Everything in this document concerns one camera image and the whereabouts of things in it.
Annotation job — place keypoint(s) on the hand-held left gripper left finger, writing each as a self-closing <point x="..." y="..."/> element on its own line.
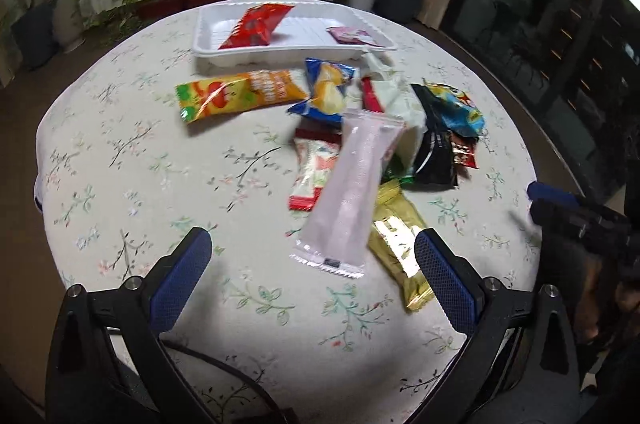
<point x="182" y="274"/>

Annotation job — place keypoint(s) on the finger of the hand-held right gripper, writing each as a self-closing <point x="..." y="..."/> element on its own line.
<point x="550" y="199"/>

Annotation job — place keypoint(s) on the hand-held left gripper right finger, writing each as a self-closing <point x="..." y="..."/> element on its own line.
<point x="445" y="274"/>

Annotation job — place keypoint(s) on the gold snack packet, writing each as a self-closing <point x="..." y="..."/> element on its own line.
<point x="400" y="244"/>

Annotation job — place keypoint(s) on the black snack packet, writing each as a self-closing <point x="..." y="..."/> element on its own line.
<point x="435" y="158"/>

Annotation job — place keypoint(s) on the blue colourful snack packet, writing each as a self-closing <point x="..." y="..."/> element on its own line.
<point x="457" y="113"/>

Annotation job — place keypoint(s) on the long pink snack packet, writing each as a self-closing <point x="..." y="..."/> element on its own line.
<point x="345" y="194"/>

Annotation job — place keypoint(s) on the red white strawberry snack packet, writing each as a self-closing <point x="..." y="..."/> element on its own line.
<point x="312" y="168"/>

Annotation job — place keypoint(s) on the orange green snack packet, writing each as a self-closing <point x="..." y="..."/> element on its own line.
<point x="235" y="93"/>

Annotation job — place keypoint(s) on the blue yellow snack packet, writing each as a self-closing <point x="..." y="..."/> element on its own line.
<point x="325" y="91"/>

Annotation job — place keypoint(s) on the white plastic tray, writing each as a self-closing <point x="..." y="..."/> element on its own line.
<point x="300" y="31"/>

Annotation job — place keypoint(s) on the person's right hand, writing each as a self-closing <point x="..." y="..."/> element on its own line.
<point x="595" y="299"/>

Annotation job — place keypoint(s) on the small dark red snack packet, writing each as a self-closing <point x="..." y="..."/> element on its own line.
<point x="462" y="151"/>

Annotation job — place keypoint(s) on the dark glass sliding door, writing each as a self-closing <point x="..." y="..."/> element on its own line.
<point x="540" y="53"/>

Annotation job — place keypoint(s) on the small pink snack packet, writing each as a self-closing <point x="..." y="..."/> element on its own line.
<point x="350" y="34"/>

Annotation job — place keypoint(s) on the plant in white ribbed pot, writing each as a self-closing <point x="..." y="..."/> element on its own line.
<point x="67" y="18"/>

